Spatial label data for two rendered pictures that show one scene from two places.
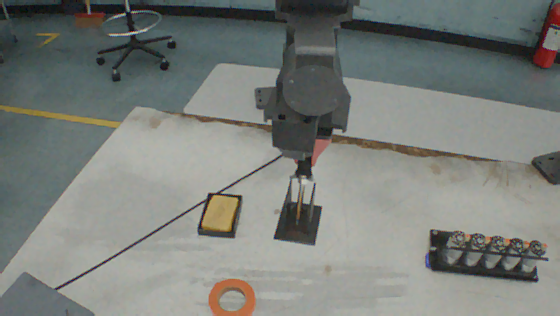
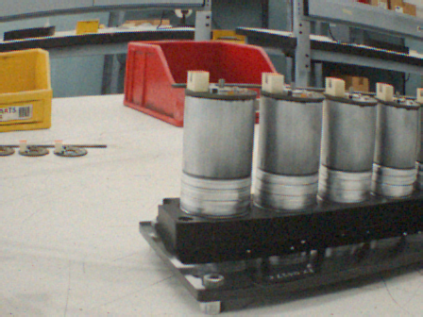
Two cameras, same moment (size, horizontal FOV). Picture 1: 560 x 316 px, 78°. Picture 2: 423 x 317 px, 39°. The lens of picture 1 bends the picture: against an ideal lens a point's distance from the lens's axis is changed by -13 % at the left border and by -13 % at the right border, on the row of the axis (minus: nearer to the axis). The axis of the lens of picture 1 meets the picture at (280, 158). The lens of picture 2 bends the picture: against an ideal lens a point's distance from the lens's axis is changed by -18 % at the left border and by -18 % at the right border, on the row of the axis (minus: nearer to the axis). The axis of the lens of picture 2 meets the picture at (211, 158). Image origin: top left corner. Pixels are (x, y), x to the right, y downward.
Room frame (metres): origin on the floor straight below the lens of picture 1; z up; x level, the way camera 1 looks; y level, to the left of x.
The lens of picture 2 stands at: (0.47, -0.47, 0.84)
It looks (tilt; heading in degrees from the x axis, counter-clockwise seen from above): 13 degrees down; 148
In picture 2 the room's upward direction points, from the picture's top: 3 degrees clockwise
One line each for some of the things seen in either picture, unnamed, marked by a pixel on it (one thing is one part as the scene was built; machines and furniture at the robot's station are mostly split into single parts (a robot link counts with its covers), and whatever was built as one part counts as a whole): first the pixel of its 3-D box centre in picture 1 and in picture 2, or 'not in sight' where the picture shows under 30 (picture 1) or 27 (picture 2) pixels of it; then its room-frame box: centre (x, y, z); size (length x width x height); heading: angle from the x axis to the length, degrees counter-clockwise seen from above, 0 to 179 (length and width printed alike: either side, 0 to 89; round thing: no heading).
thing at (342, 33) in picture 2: not in sight; (345, 34); (-1.76, 1.67, 0.80); 0.15 x 0.12 x 0.10; 6
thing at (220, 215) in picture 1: (220, 214); not in sight; (0.39, 0.09, 0.76); 0.07 x 0.05 x 0.02; 174
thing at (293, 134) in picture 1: (301, 118); not in sight; (0.36, -0.02, 0.95); 0.11 x 0.07 x 0.06; 168
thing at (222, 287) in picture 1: (232, 300); not in sight; (0.24, 0.06, 0.76); 0.06 x 0.06 x 0.01
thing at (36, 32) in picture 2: not in sight; (28, 33); (-2.18, 0.24, 0.77); 0.24 x 0.16 x 0.04; 62
